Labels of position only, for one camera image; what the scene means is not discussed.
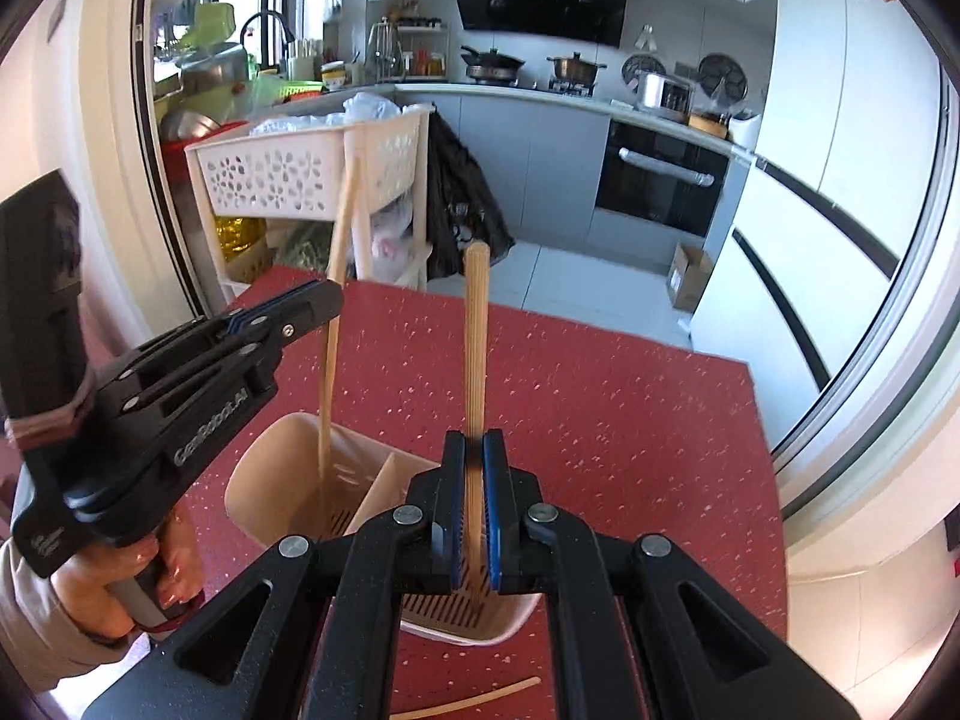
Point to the left hand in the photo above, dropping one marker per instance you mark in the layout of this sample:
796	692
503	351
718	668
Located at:
83	583

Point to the black hanging bag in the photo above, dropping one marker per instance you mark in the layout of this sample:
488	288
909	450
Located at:
460	206

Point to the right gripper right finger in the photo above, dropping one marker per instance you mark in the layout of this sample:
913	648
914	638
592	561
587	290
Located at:
638	629

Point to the white floral storage cart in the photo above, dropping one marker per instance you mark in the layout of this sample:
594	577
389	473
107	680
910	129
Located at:
299	176

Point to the white refrigerator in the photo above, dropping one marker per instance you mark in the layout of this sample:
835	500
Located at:
842	168

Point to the black wok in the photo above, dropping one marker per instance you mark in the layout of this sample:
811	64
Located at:
491	67

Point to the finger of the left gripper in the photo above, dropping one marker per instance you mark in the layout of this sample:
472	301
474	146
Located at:
292	314

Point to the black built-in oven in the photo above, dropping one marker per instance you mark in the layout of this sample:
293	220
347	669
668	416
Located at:
655	177

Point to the steel cooking pot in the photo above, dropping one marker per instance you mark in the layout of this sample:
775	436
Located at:
574	70

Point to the kitchen faucet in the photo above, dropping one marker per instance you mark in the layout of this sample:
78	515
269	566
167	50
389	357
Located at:
268	36

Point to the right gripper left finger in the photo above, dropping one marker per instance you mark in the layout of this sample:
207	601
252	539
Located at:
310	629

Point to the white utensil holder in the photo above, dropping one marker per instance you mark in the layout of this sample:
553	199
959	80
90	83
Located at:
281	488

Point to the cardboard box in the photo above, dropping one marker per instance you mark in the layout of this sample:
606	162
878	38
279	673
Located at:
688	276

